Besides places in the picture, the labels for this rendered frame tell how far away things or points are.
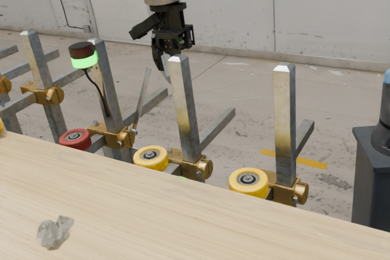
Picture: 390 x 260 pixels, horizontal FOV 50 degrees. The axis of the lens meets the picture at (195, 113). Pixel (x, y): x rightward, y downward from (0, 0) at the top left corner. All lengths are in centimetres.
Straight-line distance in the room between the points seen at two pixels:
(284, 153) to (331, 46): 278
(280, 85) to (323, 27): 280
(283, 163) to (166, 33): 40
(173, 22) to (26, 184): 50
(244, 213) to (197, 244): 11
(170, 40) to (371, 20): 264
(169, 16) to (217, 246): 54
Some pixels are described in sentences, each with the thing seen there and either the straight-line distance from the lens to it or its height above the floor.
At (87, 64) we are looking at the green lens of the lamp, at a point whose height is 110.
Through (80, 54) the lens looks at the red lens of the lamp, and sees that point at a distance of 104.
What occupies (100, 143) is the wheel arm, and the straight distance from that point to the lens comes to 120.
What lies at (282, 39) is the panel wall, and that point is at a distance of 379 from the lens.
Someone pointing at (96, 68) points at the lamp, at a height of 107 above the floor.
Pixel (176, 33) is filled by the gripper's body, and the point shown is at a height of 115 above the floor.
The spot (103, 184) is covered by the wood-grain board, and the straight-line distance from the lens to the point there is 94.
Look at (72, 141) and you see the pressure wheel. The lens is 112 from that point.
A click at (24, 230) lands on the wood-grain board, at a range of 89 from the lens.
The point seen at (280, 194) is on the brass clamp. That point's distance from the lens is 98.
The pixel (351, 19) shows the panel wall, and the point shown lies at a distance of 355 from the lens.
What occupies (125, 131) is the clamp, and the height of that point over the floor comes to 87.
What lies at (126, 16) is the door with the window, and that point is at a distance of 478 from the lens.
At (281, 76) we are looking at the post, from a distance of 83.
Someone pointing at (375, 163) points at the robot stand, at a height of 60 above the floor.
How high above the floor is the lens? 143
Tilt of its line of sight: 28 degrees down
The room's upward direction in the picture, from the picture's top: 8 degrees counter-clockwise
